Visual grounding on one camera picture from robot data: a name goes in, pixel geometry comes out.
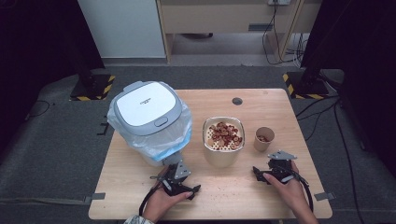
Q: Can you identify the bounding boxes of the clear blue plastic trash bag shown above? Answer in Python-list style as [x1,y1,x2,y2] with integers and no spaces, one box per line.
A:
[106,98,193,162]

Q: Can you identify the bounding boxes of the light wooden desk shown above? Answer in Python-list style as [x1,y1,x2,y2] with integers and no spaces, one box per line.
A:
[155,0,323,63]

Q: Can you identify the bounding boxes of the white cabinet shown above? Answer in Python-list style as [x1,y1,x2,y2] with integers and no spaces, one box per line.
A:
[77,0,167,60]

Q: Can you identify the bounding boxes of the person's left hand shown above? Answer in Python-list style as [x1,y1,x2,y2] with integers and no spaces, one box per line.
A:
[142,166,194,223]

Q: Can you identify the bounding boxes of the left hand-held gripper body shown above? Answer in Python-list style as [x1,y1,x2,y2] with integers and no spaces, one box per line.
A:
[150,160,192,197]

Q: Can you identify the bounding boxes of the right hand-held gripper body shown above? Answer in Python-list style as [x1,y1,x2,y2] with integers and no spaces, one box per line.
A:
[266,150,298,184]

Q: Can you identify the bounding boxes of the black floor cables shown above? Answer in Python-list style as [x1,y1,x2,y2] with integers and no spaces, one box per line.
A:
[294,95,366,224]

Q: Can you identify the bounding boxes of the black hanging cables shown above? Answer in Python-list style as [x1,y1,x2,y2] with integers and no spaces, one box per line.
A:
[262,0,310,66]

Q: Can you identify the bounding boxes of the black curtain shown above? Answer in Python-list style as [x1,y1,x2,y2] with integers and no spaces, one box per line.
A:
[300,0,396,171]
[0,0,106,157]

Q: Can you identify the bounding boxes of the brown paper cup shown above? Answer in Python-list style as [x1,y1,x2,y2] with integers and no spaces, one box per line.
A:
[253,126,276,153]

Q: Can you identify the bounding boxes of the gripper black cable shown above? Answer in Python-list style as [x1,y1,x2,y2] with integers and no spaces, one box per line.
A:
[290,170,315,213]
[138,183,163,217]

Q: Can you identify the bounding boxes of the grey tape strip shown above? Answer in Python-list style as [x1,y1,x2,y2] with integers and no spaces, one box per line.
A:
[313,191,337,202]
[82,192,106,205]

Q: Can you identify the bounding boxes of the thin black floor cable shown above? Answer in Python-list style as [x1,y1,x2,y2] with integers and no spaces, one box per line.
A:
[24,100,51,121]

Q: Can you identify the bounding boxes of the person's right hand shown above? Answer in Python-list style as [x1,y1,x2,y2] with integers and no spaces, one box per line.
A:
[262,161,310,213]

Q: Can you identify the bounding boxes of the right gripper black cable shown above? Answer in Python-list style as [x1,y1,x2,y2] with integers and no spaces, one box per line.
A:
[290,170,315,213]

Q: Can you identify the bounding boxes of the dried red fruit slices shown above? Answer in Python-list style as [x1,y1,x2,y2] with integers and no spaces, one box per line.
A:
[207,121,244,151]

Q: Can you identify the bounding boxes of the beige container with strainer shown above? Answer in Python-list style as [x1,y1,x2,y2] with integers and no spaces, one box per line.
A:
[202,116,247,169]

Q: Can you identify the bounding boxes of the white grey lidded trash can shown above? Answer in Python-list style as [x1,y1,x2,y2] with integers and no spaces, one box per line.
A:
[112,80,185,168]

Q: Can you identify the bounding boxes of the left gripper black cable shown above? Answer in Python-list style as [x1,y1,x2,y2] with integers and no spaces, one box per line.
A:
[138,183,163,217]

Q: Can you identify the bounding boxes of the stand with striped base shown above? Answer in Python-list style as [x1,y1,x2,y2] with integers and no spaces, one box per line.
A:
[282,52,331,101]
[69,55,117,103]

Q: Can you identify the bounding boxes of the black tape marks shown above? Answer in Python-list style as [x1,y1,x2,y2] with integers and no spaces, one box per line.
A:
[96,115,110,136]

